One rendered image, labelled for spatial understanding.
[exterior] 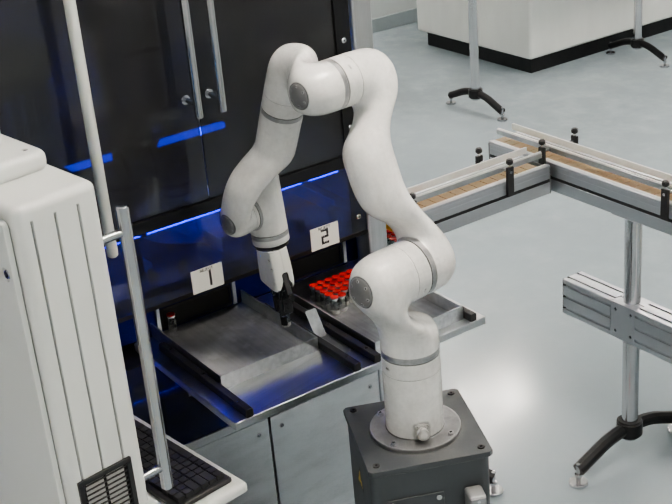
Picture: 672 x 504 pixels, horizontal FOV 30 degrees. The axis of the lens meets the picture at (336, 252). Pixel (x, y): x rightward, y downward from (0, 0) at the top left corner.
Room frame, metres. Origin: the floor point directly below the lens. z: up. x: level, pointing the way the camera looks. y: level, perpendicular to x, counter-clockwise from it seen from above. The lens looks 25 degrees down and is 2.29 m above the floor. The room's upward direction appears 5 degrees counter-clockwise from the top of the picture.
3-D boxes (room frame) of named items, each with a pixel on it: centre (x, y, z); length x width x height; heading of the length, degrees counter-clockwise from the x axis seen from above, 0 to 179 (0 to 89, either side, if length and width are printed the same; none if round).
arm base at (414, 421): (2.22, -0.13, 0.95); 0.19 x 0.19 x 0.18
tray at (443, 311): (2.71, -0.09, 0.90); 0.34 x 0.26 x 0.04; 33
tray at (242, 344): (2.62, 0.26, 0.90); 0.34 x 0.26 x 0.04; 33
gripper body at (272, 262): (2.55, 0.14, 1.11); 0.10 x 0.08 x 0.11; 24
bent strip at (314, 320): (2.59, 0.04, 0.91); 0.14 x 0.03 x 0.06; 33
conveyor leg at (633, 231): (3.28, -0.86, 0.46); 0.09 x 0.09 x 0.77; 33
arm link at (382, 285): (2.20, -0.11, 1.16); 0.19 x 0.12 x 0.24; 130
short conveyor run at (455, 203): (3.32, -0.33, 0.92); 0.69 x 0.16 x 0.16; 123
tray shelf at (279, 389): (2.66, 0.08, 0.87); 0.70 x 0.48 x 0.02; 123
